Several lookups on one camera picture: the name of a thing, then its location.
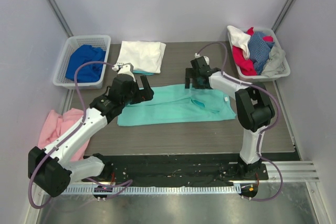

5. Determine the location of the teal t shirt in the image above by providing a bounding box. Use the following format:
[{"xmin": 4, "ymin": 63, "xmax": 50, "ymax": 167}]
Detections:
[{"xmin": 117, "ymin": 84, "xmax": 236, "ymax": 126}]

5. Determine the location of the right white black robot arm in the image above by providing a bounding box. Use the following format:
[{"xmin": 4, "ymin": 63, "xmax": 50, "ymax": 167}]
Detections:
[{"xmin": 185, "ymin": 54, "xmax": 275, "ymax": 179}]

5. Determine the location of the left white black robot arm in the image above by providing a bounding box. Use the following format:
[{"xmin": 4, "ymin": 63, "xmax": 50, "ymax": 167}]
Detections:
[{"xmin": 28, "ymin": 74, "xmax": 154, "ymax": 197}]

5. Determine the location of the folded white t shirt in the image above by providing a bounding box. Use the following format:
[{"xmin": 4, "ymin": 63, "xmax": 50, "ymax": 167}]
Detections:
[{"xmin": 116, "ymin": 41, "xmax": 166, "ymax": 74}]

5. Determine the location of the red shirt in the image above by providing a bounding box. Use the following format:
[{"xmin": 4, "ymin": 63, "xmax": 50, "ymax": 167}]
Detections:
[{"xmin": 232, "ymin": 27, "xmax": 258, "ymax": 76}]

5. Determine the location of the left white plastic basket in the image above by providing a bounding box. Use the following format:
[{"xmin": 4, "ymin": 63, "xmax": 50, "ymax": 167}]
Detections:
[{"xmin": 53, "ymin": 35, "xmax": 111, "ymax": 90}]

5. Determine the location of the white crumpled shirt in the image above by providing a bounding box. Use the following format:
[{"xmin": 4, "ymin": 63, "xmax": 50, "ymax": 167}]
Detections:
[{"xmin": 227, "ymin": 25, "xmax": 251, "ymax": 60}]

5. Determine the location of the blue checkered shirt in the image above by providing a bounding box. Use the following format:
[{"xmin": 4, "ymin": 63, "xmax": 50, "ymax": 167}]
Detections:
[{"xmin": 248, "ymin": 31, "xmax": 275, "ymax": 75}]

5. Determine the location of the grey shirt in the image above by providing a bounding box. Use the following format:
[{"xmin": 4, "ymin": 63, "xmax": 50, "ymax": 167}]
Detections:
[{"xmin": 261, "ymin": 46, "xmax": 286, "ymax": 78}]

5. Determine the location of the pink t shirt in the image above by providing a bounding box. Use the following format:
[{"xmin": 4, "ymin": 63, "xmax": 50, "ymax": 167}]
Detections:
[{"xmin": 37, "ymin": 108, "xmax": 83, "ymax": 149}]

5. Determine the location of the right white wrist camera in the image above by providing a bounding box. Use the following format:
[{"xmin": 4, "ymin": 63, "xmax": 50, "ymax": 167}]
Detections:
[{"xmin": 193, "ymin": 53, "xmax": 211, "ymax": 65}]

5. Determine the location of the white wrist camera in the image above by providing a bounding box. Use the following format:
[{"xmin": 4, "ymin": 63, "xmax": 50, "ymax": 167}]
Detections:
[
  {"xmin": 193, "ymin": 53, "xmax": 211, "ymax": 65},
  {"xmin": 111, "ymin": 63, "xmax": 134, "ymax": 78}
]

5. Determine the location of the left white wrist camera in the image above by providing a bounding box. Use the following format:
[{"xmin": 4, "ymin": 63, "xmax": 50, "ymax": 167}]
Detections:
[{"xmin": 111, "ymin": 63, "xmax": 134, "ymax": 78}]

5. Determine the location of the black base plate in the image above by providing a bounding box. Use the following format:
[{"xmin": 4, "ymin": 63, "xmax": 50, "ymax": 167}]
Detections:
[{"xmin": 95, "ymin": 154, "xmax": 269, "ymax": 187}]

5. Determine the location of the slotted cable duct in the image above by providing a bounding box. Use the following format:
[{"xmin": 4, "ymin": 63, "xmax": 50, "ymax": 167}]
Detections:
[{"xmin": 62, "ymin": 183, "xmax": 241, "ymax": 195}]

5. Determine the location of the aluminium frame rail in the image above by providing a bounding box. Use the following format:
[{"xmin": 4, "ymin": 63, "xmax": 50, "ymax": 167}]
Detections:
[{"xmin": 68, "ymin": 161, "xmax": 321, "ymax": 186}]

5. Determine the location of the right corner metal post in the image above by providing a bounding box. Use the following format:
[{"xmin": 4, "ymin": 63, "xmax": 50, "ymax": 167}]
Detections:
[{"xmin": 271, "ymin": 0, "xmax": 313, "ymax": 32}]

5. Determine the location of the corner metal post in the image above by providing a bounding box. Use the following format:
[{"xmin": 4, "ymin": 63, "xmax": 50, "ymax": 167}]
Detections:
[
  {"xmin": 271, "ymin": 0, "xmax": 313, "ymax": 32},
  {"xmin": 46, "ymin": 0, "xmax": 74, "ymax": 37}
]

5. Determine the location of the left corner metal post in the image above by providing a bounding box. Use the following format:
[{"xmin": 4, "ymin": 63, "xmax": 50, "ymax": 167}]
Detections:
[{"xmin": 46, "ymin": 0, "xmax": 74, "ymax": 37}]

